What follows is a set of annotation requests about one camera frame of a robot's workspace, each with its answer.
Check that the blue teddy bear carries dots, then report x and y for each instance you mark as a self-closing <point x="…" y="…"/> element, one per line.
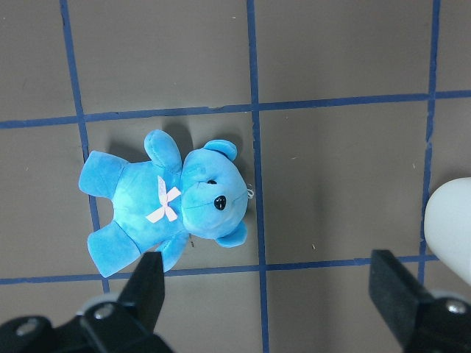
<point x="162" y="202"/>

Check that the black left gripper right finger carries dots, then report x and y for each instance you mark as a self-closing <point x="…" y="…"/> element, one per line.
<point x="420" y="320"/>

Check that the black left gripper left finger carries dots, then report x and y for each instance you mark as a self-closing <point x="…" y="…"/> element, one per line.
<point x="125" y="324"/>

